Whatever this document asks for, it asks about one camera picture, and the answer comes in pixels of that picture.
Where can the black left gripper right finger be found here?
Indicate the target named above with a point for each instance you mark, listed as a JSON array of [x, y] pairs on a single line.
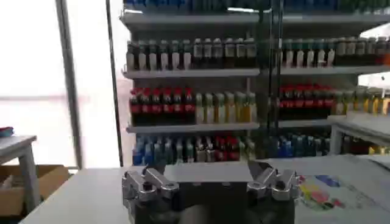
[[268, 184]]

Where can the grey side table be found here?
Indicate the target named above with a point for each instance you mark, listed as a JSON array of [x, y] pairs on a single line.
[[18, 146]]

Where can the brown cardboard box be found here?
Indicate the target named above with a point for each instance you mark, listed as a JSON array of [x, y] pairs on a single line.
[[51, 178]]

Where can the small blue cloth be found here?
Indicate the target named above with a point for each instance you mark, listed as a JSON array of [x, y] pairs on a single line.
[[6, 131]]

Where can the pale grey shirt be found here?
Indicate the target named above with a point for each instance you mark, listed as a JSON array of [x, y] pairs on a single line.
[[344, 194]]

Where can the shelf unit with bottles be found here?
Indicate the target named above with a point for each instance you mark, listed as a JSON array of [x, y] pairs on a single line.
[[195, 106], [304, 103]]

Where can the thin black pole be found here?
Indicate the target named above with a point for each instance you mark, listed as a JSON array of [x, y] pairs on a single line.
[[114, 91]]

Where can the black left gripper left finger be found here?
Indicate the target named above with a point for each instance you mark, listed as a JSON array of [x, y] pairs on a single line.
[[158, 182]]

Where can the grey window frame post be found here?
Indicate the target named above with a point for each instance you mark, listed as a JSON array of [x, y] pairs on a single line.
[[70, 91]]

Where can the white desk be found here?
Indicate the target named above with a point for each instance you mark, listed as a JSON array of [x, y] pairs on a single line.
[[362, 124]]

